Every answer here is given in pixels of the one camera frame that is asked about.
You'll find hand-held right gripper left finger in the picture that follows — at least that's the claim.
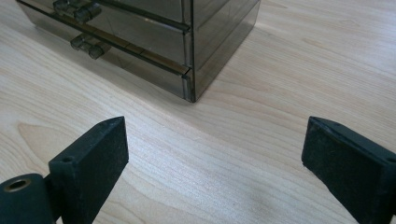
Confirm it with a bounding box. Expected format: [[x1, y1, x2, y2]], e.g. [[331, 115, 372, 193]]
[[48, 116, 130, 224]]

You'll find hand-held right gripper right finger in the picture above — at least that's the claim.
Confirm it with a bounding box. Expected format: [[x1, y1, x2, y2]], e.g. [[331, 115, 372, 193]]
[[301, 116, 396, 224]]

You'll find smoked transparent drawer cabinet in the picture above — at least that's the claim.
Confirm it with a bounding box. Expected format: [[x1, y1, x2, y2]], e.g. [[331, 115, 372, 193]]
[[15, 0, 262, 104]]

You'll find smoked transparent drawer with handle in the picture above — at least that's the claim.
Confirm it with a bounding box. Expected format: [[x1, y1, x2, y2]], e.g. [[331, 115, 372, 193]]
[[17, 0, 191, 75], [18, 2, 191, 102]]

